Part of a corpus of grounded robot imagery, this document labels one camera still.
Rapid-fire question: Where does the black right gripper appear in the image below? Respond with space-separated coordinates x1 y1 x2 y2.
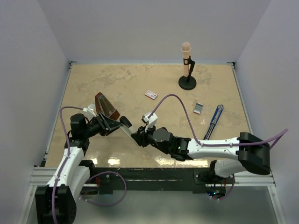
131 123 171 154

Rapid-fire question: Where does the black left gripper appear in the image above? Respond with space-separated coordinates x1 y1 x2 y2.
84 112 122 138

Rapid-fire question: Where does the blue stapler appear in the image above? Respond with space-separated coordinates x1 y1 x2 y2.
203 105 224 140

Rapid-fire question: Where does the grey stapler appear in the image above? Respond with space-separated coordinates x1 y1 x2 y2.
120 116 137 145

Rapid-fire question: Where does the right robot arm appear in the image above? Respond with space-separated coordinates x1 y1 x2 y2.
131 126 271 183

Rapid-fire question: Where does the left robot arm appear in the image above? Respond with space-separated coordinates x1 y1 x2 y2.
35 113 122 224

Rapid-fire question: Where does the brown wooden metronome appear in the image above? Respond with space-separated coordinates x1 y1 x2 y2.
95 92 120 120

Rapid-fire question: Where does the red white staple box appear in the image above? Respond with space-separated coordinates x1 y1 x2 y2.
145 91 157 100

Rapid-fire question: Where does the beige microphone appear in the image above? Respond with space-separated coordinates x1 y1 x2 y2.
181 42 191 77

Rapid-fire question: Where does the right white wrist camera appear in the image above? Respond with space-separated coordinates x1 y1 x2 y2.
142 111 158 132

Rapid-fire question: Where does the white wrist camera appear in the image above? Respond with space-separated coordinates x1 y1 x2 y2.
142 111 158 132
83 104 97 120

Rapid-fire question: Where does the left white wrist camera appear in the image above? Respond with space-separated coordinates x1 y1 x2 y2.
83 104 97 120

